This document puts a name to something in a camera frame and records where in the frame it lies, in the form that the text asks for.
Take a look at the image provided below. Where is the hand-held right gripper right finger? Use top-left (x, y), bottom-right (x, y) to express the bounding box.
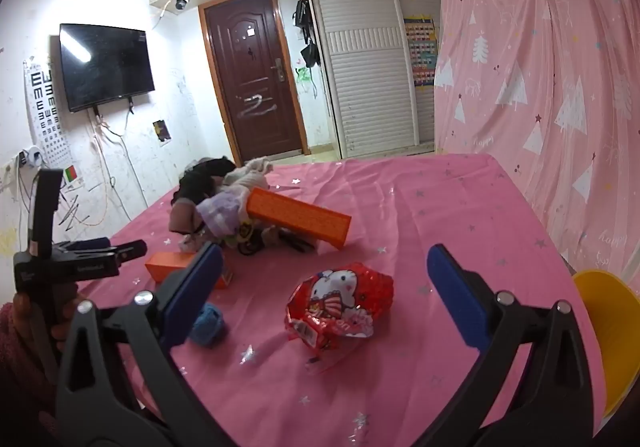
top-left (425, 243), bottom-right (611, 447)

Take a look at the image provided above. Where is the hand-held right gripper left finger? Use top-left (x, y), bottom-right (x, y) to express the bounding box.
top-left (54, 241), bottom-right (238, 447)

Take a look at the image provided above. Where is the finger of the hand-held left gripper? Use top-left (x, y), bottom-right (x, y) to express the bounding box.
top-left (52, 237), bottom-right (112, 255)
top-left (75, 240), bottom-right (148, 279)

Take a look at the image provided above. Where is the red cartoon cat snack packet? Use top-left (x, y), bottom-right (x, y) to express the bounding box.
top-left (286, 262), bottom-right (395, 375)

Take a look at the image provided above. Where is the yellow plastic bin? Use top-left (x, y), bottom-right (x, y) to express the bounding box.
top-left (572, 269), bottom-right (640, 420)

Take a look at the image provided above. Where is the person's left hand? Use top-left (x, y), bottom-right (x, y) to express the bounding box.
top-left (11, 291), bottom-right (83, 358)

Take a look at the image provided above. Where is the blue crumpled ball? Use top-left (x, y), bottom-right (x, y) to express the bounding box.
top-left (189, 303), bottom-right (227, 348)

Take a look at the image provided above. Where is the small orange box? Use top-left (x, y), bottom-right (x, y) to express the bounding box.
top-left (145, 251), bottom-right (235, 290)

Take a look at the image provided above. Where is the light purple cloth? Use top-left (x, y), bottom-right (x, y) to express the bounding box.
top-left (195, 190), bottom-right (252, 242)

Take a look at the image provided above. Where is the eye chart poster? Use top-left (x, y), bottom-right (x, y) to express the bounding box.
top-left (24, 58), bottom-right (72, 167)

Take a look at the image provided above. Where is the pile of clothes and toys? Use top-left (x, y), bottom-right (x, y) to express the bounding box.
top-left (169, 156), bottom-right (242, 234)

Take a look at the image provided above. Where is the pink star print tablecloth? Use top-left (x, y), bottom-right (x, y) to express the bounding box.
top-left (75, 153), bottom-right (608, 447)

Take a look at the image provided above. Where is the long orange box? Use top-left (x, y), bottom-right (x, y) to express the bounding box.
top-left (246, 187), bottom-right (352, 249)

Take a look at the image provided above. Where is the white cloth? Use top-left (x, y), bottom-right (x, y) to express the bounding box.
top-left (222, 157), bottom-right (276, 193)

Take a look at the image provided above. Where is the white slatted wardrobe door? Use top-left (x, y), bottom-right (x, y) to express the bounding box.
top-left (387, 0), bottom-right (442, 148)
top-left (304, 0), bottom-right (418, 159)

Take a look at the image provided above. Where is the dark brown door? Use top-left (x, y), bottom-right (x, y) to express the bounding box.
top-left (199, 0), bottom-right (307, 167)

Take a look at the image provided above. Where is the pink tree-print bed cover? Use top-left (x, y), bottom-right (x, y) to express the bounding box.
top-left (434, 0), bottom-right (640, 278)

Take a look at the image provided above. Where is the white wall socket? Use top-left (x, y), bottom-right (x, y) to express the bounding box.
top-left (17, 146), bottom-right (44, 169)

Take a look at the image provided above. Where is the white wall cable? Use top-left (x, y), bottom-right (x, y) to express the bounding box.
top-left (89, 108), bottom-right (151, 228)

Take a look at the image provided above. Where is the black wall television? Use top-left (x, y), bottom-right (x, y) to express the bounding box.
top-left (59, 23), bottom-right (156, 113)

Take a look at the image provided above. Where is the colourful grid wall poster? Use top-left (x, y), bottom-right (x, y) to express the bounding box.
top-left (404, 16), bottom-right (439, 88)

